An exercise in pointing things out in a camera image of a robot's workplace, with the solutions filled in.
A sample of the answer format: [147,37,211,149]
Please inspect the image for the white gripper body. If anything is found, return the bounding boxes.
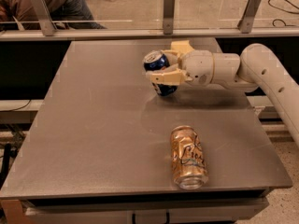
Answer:
[178,50,214,86]

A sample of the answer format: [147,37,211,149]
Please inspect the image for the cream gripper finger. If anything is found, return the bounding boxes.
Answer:
[163,40,194,66]
[146,68,192,86]

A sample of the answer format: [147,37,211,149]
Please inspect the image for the blue pepsi can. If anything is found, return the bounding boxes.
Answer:
[143,50,178,96]

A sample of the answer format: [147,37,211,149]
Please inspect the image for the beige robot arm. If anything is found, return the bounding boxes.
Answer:
[143,40,299,145]

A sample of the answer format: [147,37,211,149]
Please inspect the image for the orange lacroix can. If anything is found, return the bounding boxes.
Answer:
[170,126,208,189]

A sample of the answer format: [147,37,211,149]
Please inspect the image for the person in brown shirt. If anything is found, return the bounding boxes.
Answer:
[0,0,104,31]

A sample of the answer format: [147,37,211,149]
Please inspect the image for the aluminium barrier rail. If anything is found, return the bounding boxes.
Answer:
[0,27,299,41]

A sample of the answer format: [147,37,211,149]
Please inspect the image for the middle metal bracket post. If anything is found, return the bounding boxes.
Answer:
[163,0,175,35]

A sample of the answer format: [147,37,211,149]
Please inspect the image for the metal bracket post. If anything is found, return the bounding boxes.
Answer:
[237,0,262,34]
[163,0,175,35]
[30,0,56,36]

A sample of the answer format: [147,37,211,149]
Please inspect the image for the right metal bracket post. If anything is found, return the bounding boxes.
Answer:
[237,0,262,34]

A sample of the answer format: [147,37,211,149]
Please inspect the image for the black floor cable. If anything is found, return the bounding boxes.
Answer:
[265,0,299,28]

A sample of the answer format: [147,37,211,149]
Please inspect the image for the left metal bracket post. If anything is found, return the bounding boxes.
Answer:
[30,0,56,36]

